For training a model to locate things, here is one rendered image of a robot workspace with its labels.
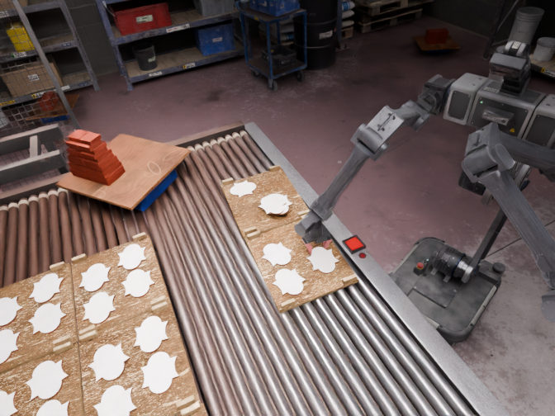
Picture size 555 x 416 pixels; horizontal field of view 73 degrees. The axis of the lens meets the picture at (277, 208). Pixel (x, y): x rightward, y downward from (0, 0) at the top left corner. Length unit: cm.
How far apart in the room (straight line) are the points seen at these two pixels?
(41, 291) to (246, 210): 94
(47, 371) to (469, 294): 214
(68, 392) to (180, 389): 38
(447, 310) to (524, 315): 62
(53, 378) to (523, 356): 238
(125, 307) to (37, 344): 33
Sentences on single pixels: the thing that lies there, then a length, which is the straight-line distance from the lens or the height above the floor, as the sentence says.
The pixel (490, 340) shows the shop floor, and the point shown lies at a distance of 272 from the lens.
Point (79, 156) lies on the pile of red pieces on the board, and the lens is 209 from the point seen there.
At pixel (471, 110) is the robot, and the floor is 145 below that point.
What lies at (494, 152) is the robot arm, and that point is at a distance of 113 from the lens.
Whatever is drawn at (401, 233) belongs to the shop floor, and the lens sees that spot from 308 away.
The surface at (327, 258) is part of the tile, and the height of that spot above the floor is 95.
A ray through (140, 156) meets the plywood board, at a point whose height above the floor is 104.
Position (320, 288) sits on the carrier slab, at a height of 94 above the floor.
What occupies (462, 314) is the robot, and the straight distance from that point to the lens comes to 245.
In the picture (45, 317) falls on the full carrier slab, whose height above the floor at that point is 95.
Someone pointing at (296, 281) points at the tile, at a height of 94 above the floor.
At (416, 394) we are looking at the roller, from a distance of 142.
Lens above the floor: 221
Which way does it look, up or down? 44 degrees down
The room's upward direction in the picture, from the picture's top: 5 degrees counter-clockwise
